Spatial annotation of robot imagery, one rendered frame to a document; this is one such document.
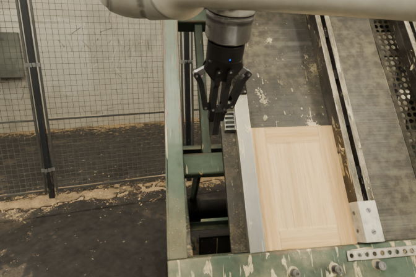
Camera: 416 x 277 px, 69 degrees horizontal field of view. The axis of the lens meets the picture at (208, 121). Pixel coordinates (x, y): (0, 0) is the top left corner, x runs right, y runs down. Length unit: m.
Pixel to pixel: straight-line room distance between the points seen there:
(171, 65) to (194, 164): 0.37
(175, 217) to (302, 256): 0.41
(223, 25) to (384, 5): 0.30
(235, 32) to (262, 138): 0.59
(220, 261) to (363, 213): 0.48
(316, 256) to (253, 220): 0.22
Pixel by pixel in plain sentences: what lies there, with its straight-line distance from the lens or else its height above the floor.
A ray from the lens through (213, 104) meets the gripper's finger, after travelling 0.68.
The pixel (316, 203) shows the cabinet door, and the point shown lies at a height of 1.00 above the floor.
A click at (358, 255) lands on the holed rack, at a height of 0.89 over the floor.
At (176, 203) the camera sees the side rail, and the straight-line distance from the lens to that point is 0.98.
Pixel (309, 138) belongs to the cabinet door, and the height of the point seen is 1.19.
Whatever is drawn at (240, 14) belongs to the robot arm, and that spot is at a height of 1.57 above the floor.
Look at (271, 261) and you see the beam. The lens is 1.02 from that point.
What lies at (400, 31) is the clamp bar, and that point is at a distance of 1.56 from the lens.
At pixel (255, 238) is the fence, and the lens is 1.01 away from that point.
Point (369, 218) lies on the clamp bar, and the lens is 1.13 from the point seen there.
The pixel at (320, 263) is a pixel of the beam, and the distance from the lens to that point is 1.07.
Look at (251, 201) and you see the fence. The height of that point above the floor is 1.03.
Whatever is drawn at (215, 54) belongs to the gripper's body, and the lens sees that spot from 0.60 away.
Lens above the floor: 1.53
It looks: 15 degrees down
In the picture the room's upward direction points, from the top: straight up
